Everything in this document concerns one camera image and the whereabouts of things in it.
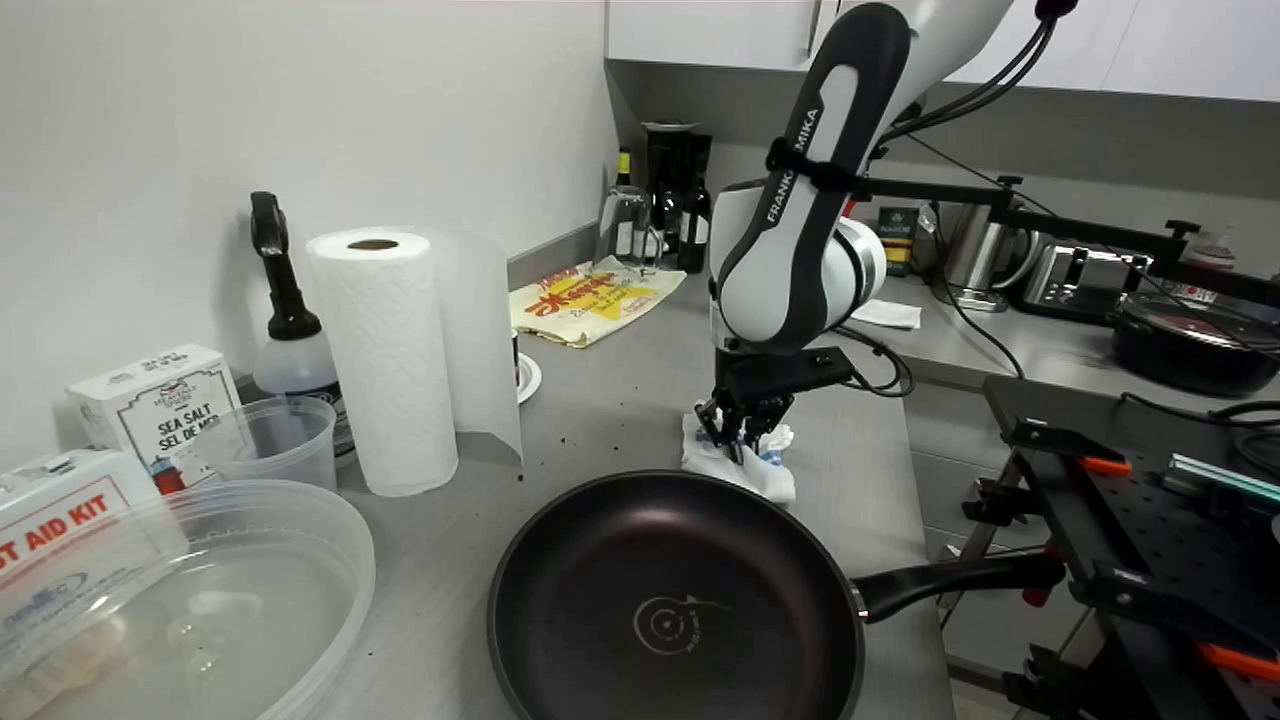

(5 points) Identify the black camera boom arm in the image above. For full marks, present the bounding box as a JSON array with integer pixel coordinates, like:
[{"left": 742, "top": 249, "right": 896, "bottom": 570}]
[{"left": 853, "top": 173, "right": 1280, "bottom": 303}]

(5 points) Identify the black camera cable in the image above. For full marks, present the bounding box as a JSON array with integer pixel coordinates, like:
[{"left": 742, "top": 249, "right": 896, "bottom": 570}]
[{"left": 933, "top": 144, "right": 1031, "bottom": 382}]

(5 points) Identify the white round tray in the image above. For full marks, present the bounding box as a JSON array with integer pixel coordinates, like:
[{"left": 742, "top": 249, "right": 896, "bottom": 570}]
[{"left": 508, "top": 346, "right": 549, "bottom": 406}]

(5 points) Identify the black round hot plate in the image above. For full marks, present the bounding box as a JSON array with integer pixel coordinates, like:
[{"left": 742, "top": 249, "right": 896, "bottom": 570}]
[{"left": 1109, "top": 284, "right": 1280, "bottom": 401}]

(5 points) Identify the silver kettle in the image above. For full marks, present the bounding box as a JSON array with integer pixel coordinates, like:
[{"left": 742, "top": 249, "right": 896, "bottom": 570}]
[{"left": 940, "top": 199, "right": 1046, "bottom": 303}]

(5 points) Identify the white cabinet door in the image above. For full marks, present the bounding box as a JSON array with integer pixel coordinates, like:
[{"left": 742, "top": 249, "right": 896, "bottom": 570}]
[
  {"left": 606, "top": 0, "right": 824, "bottom": 74},
  {"left": 933, "top": 0, "right": 1280, "bottom": 109}
]

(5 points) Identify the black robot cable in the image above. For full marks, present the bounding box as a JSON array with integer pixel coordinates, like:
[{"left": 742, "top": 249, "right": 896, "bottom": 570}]
[{"left": 836, "top": 0, "right": 1089, "bottom": 401}]

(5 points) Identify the black coffee maker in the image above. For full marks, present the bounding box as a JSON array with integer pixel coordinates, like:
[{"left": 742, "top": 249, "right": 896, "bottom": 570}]
[{"left": 633, "top": 118, "right": 716, "bottom": 274}]

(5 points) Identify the white sea salt box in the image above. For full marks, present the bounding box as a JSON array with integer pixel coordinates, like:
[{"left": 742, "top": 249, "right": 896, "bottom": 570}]
[{"left": 67, "top": 338, "right": 258, "bottom": 497}]

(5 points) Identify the green lit device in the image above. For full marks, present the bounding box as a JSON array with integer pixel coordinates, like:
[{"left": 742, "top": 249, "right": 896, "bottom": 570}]
[{"left": 1167, "top": 449, "right": 1280, "bottom": 507}]

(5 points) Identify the black frying pan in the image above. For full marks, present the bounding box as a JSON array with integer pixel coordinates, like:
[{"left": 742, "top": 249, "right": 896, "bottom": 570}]
[{"left": 486, "top": 469, "right": 1074, "bottom": 720}]

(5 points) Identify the large clear plastic bowl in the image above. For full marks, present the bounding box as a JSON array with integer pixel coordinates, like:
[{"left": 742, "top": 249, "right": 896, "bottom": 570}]
[{"left": 0, "top": 477, "right": 380, "bottom": 720}]

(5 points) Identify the yellow printed bag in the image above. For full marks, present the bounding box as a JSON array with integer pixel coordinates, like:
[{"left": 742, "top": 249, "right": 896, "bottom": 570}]
[{"left": 508, "top": 254, "right": 694, "bottom": 351}]

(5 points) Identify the folded white cloth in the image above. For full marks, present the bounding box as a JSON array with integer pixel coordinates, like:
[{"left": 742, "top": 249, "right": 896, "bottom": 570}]
[{"left": 853, "top": 295, "right": 929, "bottom": 336}]

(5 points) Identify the green yellow box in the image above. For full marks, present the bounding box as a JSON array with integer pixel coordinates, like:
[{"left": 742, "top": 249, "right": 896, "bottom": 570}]
[{"left": 884, "top": 204, "right": 940, "bottom": 274}]

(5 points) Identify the small clear plastic container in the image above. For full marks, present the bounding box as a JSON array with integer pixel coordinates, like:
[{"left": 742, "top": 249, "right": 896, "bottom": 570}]
[{"left": 196, "top": 393, "right": 339, "bottom": 492}]

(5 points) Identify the orange handled clamp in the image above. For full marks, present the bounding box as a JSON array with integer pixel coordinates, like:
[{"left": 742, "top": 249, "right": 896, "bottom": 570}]
[
  {"left": 1078, "top": 453, "right": 1139, "bottom": 485},
  {"left": 1198, "top": 639, "right": 1280, "bottom": 687}
]

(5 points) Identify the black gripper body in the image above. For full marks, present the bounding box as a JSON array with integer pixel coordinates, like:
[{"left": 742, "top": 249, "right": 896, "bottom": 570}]
[{"left": 712, "top": 338, "right": 857, "bottom": 421}]

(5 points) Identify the silver toaster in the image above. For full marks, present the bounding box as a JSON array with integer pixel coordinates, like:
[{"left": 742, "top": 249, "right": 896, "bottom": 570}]
[{"left": 1020, "top": 234, "right": 1155, "bottom": 325}]

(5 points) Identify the white paper towel roll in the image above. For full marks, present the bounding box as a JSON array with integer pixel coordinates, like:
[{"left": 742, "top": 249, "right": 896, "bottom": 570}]
[{"left": 305, "top": 225, "right": 529, "bottom": 500}]

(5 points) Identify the white cloth with blue stripes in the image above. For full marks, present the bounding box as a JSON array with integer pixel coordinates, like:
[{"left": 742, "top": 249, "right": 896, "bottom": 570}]
[{"left": 680, "top": 403, "right": 802, "bottom": 507}]

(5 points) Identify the spray bottle with black trigger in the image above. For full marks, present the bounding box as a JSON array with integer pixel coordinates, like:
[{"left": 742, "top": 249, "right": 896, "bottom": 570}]
[{"left": 248, "top": 189, "right": 339, "bottom": 397}]

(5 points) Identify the white first aid kit box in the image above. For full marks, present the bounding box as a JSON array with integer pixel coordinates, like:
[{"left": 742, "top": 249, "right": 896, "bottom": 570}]
[{"left": 0, "top": 445, "right": 191, "bottom": 642}]

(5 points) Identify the small clear bottle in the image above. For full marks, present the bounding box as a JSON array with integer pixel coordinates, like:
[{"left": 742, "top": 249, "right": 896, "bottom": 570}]
[{"left": 596, "top": 149, "right": 670, "bottom": 266}]

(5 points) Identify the black breadboard cart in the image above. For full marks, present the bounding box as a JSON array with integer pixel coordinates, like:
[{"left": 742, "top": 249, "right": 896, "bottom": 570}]
[{"left": 935, "top": 376, "right": 1280, "bottom": 720}]

